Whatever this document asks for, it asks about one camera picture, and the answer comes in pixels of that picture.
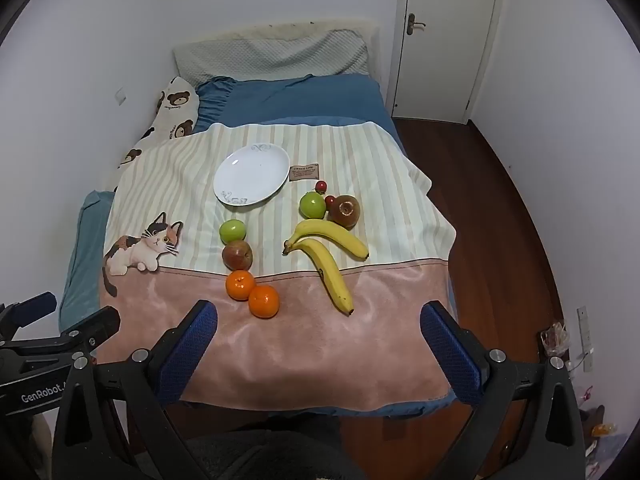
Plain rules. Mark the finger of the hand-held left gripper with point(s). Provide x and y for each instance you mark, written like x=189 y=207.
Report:
x=97 y=324
x=37 y=304

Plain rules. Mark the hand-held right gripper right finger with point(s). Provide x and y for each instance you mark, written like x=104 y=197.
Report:
x=450 y=355

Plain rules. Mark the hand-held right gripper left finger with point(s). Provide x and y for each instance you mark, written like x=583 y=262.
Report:
x=187 y=355

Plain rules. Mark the orange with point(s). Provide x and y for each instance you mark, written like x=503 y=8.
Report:
x=240 y=285
x=263 y=301

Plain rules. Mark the green apple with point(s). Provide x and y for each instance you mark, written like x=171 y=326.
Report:
x=232 y=230
x=312 y=205

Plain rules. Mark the yellow banana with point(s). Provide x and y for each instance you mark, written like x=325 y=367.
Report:
x=327 y=275
x=330 y=235

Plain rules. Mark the brownish red apple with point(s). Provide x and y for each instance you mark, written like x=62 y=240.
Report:
x=344 y=211

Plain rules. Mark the white plate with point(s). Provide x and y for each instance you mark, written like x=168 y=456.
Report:
x=252 y=175

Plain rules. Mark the clear plastic bag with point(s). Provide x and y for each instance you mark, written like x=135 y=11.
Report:
x=554 y=337

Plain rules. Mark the striped cat print blanket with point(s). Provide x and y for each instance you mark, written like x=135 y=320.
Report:
x=325 y=350

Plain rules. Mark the pile of small clutter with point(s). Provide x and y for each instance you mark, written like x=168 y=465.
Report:
x=597 y=425

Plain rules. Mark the red cherry tomato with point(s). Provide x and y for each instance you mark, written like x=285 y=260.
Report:
x=321 y=186
x=330 y=201

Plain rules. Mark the bear print pillow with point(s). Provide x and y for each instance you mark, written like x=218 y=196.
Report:
x=172 y=110

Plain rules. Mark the blue bed sheet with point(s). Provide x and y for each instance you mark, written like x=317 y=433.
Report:
x=300 y=100

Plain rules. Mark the grey green pillow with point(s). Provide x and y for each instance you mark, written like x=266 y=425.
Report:
x=275 y=55

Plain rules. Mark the white door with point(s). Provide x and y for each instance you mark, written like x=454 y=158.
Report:
x=445 y=40

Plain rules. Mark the white wall power strip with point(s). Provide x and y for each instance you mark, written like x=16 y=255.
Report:
x=585 y=335

